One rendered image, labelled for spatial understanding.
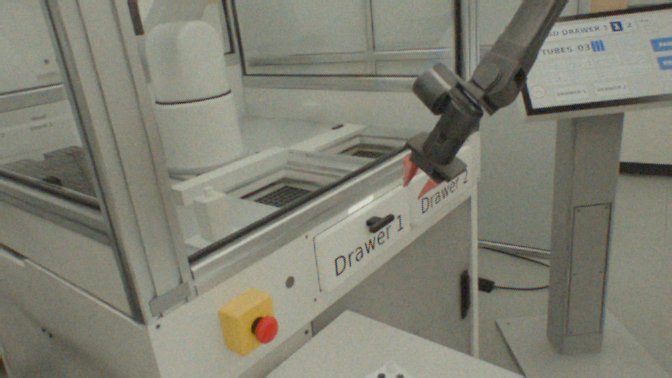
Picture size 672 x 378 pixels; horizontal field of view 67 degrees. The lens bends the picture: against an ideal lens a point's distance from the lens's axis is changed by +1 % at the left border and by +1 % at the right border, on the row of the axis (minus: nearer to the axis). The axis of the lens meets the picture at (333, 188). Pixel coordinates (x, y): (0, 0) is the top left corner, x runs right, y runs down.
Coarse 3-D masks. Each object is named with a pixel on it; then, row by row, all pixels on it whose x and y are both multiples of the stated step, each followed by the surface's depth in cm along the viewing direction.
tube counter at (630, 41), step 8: (592, 40) 146; (600, 40) 146; (608, 40) 146; (616, 40) 146; (624, 40) 146; (632, 40) 146; (640, 40) 146; (584, 48) 146; (592, 48) 146; (600, 48) 145; (608, 48) 145; (616, 48) 145; (624, 48) 145; (632, 48) 145
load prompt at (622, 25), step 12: (576, 24) 148; (588, 24) 148; (600, 24) 148; (612, 24) 148; (624, 24) 148; (636, 24) 147; (552, 36) 148; (564, 36) 147; (576, 36) 147; (588, 36) 147
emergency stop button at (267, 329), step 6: (264, 318) 73; (270, 318) 74; (258, 324) 73; (264, 324) 73; (270, 324) 73; (276, 324) 74; (258, 330) 72; (264, 330) 73; (270, 330) 73; (276, 330) 74; (258, 336) 72; (264, 336) 73; (270, 336) 74; (264, 342) 73
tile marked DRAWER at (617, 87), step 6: (594, 84) 142; (600, 84) 142; (606, 84) 141; (612, 84) 141; (618, 84) 141; (624, 84) 141; (594, 90) 141; (600, 90) 141; (606, 90) 141; (612, 90) 141; (618, 90) 141; (624, 90) 141; (630, 90) 140; (600, 96) 140
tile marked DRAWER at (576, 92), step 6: (576, 84) 142; (582, 84) 142; (558, 90) 142; (564, 90) 142; (570, 90) 141; (576, 90) 141; (582, 90) 141; (588, 90) 141; (558, 96) 141; (564, 96) 141; (570, 96) 141; (576, 96) 141; (582, 96) 141; (588, 96) 141
